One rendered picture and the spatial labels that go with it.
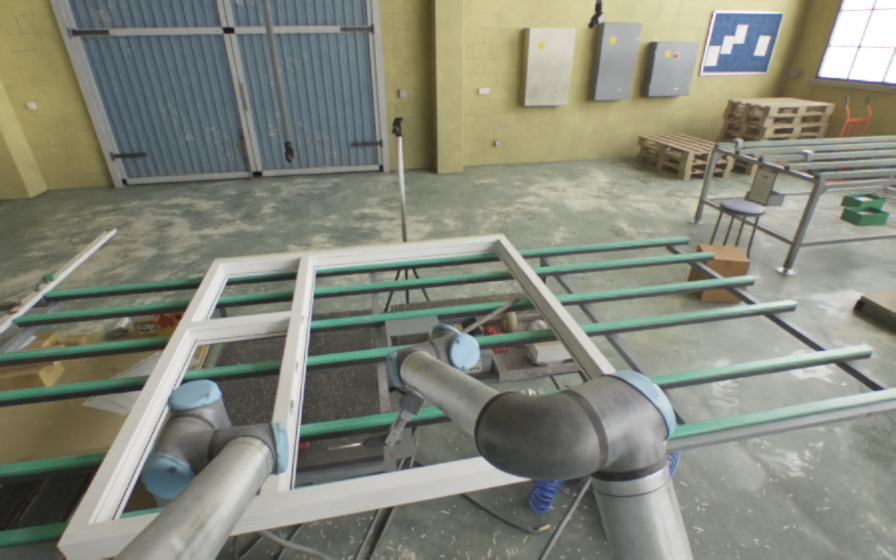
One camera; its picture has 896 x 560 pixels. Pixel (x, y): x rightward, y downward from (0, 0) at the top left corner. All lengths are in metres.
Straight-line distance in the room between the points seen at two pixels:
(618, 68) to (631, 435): 7.68
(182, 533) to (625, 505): 0.55
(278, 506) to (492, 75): 7.00
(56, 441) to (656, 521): 1.97
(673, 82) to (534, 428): 8.29
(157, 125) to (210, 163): 0.81
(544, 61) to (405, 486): 6.99
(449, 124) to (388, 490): 6.32
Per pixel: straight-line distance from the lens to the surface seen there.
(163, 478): 0.95
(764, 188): 5.20
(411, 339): 2.24
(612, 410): 0.67
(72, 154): 8.48
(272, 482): 1.29
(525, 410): 0.66
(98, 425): 2.18
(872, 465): 3.24
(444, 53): 7.03
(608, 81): 8.13
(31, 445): 2.24
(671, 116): 9.12
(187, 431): 0.97
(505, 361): 2.10
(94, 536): 1.38
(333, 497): 1.22
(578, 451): 0.65
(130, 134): 7.99
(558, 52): 7.74
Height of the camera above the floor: 1.90
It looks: 28 degrees down
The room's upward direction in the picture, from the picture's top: straight up
